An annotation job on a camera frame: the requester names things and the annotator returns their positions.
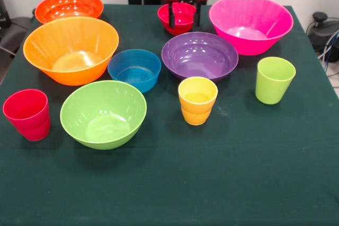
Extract small blue bowl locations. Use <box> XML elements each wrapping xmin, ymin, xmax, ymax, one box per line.
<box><xmin>107</xmin><ymin>49</ymin><xmax>162</xmax><ymax>94</ymax></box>

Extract large orange bowl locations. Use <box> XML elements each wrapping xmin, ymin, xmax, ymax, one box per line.
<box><xmin>23</xmin><ymin>16</ymin><xmax>120</xmax><ymax>87</ymax></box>

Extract small red-pink bowl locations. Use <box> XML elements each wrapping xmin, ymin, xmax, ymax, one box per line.
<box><xmin>157</xmin><ymin>2</ymin><xmax>198</xmax><ymax>36</ymax></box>

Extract purple bowl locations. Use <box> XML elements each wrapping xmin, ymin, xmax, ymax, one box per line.
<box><xmin>161</xmin><ymin>31</ymin><xmax>239</xmax><ymax>84</ymax></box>

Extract large pink bowl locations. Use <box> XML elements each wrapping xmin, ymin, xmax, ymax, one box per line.
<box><xmin>208</xmin><ymin>0</ymin><xmax>295</xmax><ymax>56</ymax></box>

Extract yellow cup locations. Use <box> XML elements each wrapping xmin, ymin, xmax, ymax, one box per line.
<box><xmin>177</xmin><ymin>76</ymin><xmax>219</xmax><ymax>126</ymax></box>

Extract lime green cup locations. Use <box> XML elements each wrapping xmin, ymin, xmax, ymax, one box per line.
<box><xmin>255</xmin><ymin>57</ymin><xmax>297</xmax><ymax>105</ymax></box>

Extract red-orange bowl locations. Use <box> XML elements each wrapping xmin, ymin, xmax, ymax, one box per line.
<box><xmin>34</xmin><ymin>0</ymin><xmax>104</xmax><ymax>24</ymax></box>

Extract lime green bowl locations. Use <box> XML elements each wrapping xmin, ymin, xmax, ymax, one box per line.
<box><xmin>59</xmin><ymin>80</ymin><xmax>148</xmax><ymax>150</ymax></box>

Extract dark green tablecloth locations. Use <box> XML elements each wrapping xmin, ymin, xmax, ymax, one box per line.
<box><xmin>0</xmin><ymin>3</ymin><xmax>339</xmax><ymax>226</ymax></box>

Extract black device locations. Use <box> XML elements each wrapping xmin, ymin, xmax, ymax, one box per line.
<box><xmin>0</xmin><ymin>0</ymin><xmax>11</xmax><ymax>28</ymax></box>

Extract red-pink cup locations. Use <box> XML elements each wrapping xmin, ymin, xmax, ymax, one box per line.
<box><xmin>2</xmin><ymin>89</ymin><xmax>51</xmax><ymax>142</ymax></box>

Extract tangle of cables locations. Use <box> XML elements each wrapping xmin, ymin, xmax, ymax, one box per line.
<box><xmin>317</xmin><ymin>29</ymin><xmax>339</xmax><ymax>89</ymax></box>

